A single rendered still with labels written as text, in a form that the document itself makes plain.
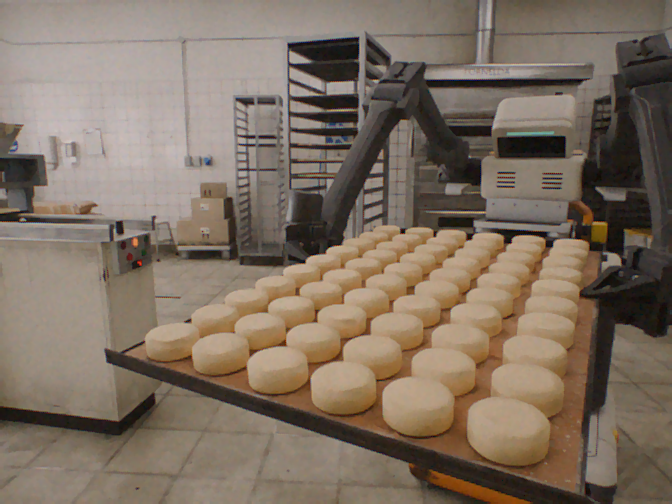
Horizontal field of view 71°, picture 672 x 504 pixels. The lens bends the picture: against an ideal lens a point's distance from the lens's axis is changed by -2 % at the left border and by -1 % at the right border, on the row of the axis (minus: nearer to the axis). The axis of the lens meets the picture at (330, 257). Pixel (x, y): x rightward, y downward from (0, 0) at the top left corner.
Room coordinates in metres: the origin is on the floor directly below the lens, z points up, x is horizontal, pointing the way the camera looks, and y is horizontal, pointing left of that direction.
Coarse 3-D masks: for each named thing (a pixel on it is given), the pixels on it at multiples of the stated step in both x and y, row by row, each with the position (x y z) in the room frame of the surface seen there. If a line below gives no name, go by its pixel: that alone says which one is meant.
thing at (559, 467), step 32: (448, 256) 0.73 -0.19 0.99; (544, 256) 0.71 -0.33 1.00; (448, 320) 0.48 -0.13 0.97; (512, 320) 0.48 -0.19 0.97; (128, 352) 0.43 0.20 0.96; (256, 352) 0.42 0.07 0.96; (416, 352) 0.41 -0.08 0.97; (576, 352) 0.40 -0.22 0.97; (224, 384) 0.37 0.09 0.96; (384, 384) 0.36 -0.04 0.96; (480, 384) 0.35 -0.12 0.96; (576, 384) 0.35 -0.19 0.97; (352, 416) 0.31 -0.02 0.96; (576, 416) 0.30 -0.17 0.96; (448, 448) 0.27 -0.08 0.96; (576, 448) 0.27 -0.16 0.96; (544, 480) 0.24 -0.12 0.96
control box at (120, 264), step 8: (144, 232) 2.02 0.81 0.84; (120, 240) 1.84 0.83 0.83; (128, 240) 1.89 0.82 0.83; (144, 240) 1.99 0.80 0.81; (112, 248) 1.82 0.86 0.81; (120, 248) 1.83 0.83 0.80; (128, 248) 1.88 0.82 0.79; (136, 248) 1.93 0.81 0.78; (144, 248) 1.99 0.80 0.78; (112, 256) 1.82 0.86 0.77; (120, 256) 1.83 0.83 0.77; (136, 256) 1.93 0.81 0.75; (144, 256) 1.98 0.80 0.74; (112, 264) 1.82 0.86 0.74; (120, 264) 1.82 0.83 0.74; (128, 264) 1.87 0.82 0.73; (136, 264) 1.92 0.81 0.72; (144, 264) 1.98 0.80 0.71; (112, 272) 1.82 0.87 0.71; (120, 272) 1.82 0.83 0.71
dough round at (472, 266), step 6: (450, 258) 0.65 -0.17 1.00; (456, 258) 0.65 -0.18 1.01; (462, 258) 0.65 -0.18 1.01; (468, 258) 0.65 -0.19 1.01; (444, 264) 0.63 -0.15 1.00; (450, 264) 0.62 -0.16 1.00; (456, 264) 0.62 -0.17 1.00; (462, 264) 0.62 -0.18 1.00; (468, 264) 0.62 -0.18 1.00; (474, 264) 0.62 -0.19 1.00; (468, 270) 0.61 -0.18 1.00; (474, 270) 0.61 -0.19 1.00; (474, 276) 0.61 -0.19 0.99
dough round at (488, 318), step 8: (464, 304) 0.47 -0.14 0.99; (472, 304) 0.47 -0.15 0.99; (480, 304) 0.47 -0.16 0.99; (456, 312) 0.45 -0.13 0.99; (464, 312) 0.45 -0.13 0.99; (472, 312) 0.45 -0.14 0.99; (480, 312) 0.45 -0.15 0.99; (488, 312) 0.45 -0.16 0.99; (496, 312) 0.45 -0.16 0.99; (456, 320) 0.45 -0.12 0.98; (464, 320) 0.44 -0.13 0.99; (472, 320) 0.44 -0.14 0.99; (480, 320) 0.43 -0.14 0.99; (488, 320) 0.43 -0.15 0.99; (496, 320) 0.44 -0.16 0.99; (480, 328) 0.43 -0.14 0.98; (488, 328) 0.43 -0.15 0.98; (496, 328) 0.44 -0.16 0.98
